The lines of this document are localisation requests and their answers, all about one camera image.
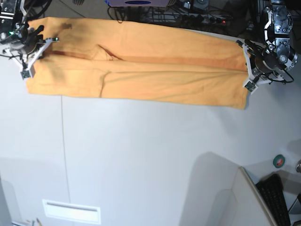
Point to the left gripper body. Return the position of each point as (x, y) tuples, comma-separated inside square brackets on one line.
[(261, 60)]

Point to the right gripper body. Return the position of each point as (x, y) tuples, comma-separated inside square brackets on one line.
[(25, 40)]

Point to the orange t-shirt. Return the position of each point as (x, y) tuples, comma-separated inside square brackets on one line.
[(106, 59)]

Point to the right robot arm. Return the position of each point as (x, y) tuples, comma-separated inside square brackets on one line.
[(14, 13)]

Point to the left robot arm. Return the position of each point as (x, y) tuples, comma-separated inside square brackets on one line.
[(277, 54)]

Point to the green tape roll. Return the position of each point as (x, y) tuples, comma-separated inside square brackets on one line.
[(279, 161)]

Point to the black keyboard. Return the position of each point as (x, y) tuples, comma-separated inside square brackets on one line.
[(271, 190)]

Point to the white partition panel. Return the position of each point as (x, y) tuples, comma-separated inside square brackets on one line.
[(221, 193)]

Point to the white table slot plate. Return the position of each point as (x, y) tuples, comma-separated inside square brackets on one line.
[(72, 212)]

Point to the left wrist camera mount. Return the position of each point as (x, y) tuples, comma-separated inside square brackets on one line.
[(253, 82)]

